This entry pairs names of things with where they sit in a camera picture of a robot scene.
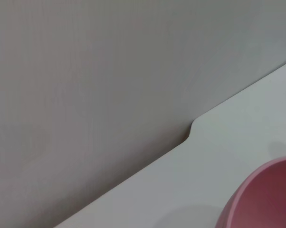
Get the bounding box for pink plastic bowl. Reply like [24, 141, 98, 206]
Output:
[215, 154, 286, 228]

